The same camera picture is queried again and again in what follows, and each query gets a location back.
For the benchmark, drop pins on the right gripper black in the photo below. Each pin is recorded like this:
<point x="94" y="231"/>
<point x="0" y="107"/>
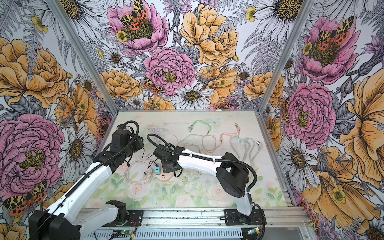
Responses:
<point x="165" y="168"/>

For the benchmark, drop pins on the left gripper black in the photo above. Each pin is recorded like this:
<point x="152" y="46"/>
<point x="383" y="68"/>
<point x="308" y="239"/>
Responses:
<point x="138" y="141"/>

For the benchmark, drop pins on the teal charger with black cable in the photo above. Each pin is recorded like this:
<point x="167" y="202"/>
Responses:
<point x="157" y="170"/>

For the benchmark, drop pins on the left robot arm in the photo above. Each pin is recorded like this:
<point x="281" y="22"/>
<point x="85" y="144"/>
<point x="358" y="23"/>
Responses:
<point x="60" y="220"/>

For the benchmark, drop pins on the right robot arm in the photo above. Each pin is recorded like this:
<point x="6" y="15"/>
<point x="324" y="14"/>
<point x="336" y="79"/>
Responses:
<point x="235" y="177"/>

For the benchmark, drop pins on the round pink power socket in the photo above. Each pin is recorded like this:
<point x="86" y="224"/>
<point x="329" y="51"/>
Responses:
<point x="164" y="177"/>

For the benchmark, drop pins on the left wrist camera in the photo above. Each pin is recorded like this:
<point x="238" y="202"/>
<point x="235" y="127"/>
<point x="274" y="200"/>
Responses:
<point x="120" y="138"/>

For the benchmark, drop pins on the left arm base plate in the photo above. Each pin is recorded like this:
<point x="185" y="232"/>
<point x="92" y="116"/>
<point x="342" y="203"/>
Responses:
<point x="134" y="219"/>

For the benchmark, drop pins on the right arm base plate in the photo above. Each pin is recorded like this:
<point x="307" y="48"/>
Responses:
<point x="233" y="218"/>

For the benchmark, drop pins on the aluminium front rail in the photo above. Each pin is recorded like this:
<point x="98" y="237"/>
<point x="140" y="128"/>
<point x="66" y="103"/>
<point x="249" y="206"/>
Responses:
<point x="276" y="217"/>

